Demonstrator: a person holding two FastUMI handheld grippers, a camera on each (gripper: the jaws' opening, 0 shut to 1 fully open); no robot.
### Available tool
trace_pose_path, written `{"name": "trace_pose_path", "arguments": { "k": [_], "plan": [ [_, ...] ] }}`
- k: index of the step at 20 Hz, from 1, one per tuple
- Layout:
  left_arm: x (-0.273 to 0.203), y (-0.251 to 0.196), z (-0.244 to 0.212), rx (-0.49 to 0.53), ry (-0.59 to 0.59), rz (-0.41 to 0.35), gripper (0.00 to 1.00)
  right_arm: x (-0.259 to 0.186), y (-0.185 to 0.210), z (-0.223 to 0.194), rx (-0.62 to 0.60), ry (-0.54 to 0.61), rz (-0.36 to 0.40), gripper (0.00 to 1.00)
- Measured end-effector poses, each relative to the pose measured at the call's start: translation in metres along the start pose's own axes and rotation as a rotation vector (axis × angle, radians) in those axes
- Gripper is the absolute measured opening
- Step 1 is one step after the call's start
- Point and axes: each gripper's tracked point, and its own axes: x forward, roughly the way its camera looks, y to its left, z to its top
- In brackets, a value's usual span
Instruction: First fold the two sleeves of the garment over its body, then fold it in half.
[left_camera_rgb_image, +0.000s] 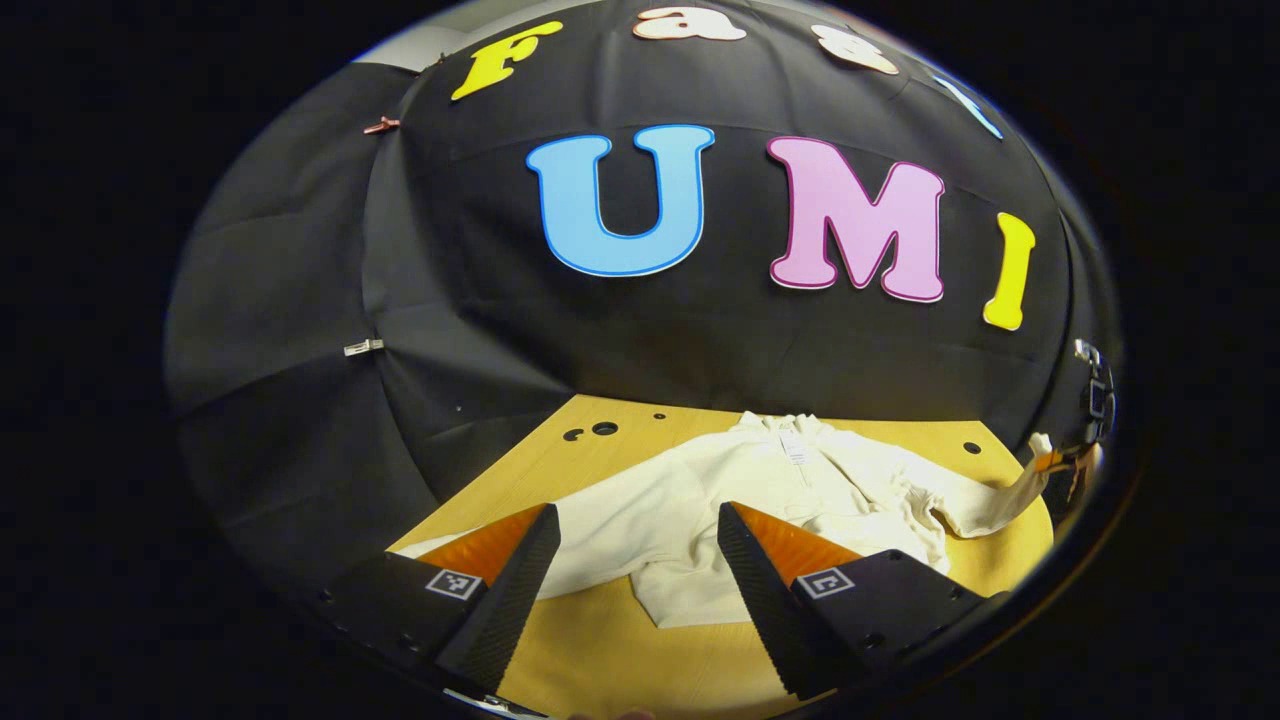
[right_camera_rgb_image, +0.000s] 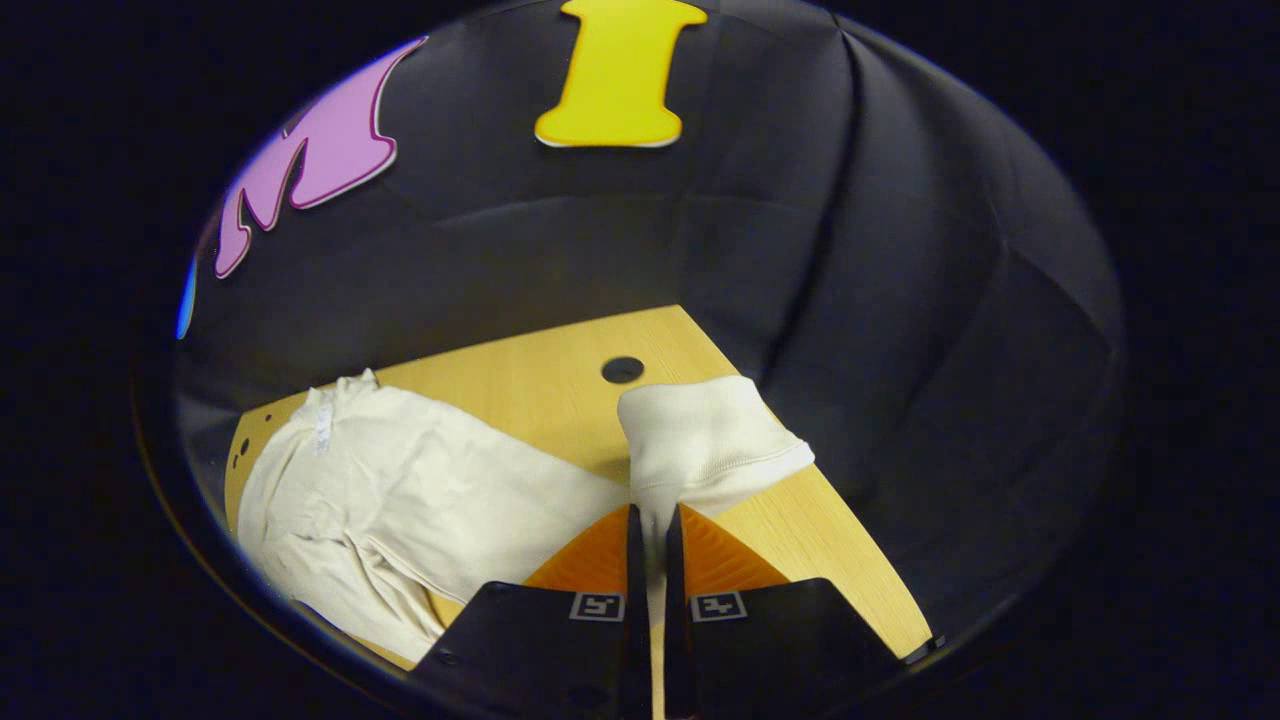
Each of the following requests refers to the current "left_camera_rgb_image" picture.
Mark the black backdrop cloth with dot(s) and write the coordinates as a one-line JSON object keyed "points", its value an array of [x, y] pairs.
{"points": [[650, 360]]}

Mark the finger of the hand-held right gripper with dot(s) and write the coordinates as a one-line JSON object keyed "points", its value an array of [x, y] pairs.
{"points": [[1050, 461]]}

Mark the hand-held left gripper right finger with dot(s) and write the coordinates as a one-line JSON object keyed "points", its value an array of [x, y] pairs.
{"points": [[760, 600]]}

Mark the small white clip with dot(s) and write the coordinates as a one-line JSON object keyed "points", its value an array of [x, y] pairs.
{"points": [[363, 347]]}

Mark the small red clip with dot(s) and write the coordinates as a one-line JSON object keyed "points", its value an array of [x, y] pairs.
{"points": [[381, 125]]}

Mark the white long-sleeved garment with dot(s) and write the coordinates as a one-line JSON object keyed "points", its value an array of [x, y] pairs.
{"points": [[690, 500]]}

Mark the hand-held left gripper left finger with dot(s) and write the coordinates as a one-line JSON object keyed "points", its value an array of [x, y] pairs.
{"points": [[515, 590]]}

